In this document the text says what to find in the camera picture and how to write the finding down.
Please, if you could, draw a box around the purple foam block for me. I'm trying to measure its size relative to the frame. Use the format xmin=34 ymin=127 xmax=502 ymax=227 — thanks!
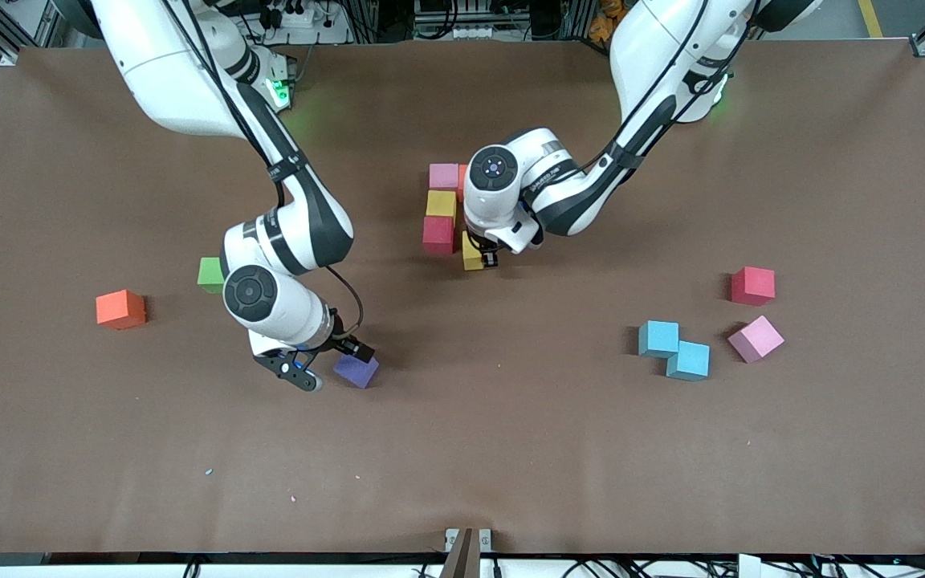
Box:
xmin=332 ymin=353 xmax=381 ymax=389

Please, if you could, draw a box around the red foam block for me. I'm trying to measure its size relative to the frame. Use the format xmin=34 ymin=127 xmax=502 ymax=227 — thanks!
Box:
xmin=731 ymin=266 xmax=776 ymax=307
xmin=422 ymin=215 xmax=455 ymax=255

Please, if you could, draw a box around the blue foam block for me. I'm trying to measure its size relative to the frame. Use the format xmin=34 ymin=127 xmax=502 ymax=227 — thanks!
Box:
xmin=666 ymin=340 xmax=711 ymax=382
xmin=638 ymin=320 xmax=680 ymax=359

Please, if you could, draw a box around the brown paper table cover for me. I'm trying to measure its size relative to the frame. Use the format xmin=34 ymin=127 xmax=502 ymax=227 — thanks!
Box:
xmin=0 ymin=40 xmax=925 ymax=556

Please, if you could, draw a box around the green foam block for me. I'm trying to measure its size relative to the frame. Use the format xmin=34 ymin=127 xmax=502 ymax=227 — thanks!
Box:
xmin=197 ymin=257 xmax=226 ymax=295

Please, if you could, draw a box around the pile of orange objects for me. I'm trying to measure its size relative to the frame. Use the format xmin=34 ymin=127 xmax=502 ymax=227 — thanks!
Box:
xmin=589 ymin=0 xmax=628 ymax=43

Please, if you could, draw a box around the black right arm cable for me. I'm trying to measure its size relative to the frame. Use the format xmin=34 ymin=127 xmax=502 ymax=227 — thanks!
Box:
xmin=326 ymin=265 xmax=365 ymax=334

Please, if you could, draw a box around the metal mount bracket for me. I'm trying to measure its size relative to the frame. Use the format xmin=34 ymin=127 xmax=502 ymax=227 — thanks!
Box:
xmin=440 ymin=527 xmax=494 ymax=578

